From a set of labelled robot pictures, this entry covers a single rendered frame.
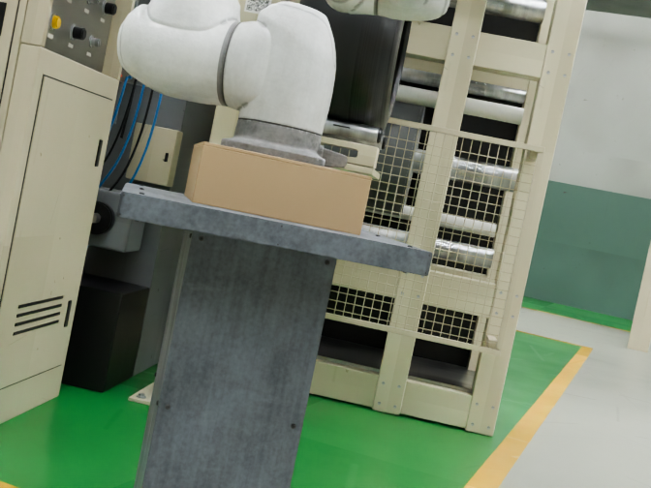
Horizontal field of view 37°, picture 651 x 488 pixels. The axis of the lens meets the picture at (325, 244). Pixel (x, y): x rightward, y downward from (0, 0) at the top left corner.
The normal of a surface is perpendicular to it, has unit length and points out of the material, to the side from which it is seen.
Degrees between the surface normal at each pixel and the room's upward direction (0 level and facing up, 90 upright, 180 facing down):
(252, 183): 90
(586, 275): 90
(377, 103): 122
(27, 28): 90
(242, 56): 87
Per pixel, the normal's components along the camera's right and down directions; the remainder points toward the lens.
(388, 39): 0.57, 0.21
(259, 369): 0.18, 0.09
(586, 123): -0.32, -0.02
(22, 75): -0.11, 0.03
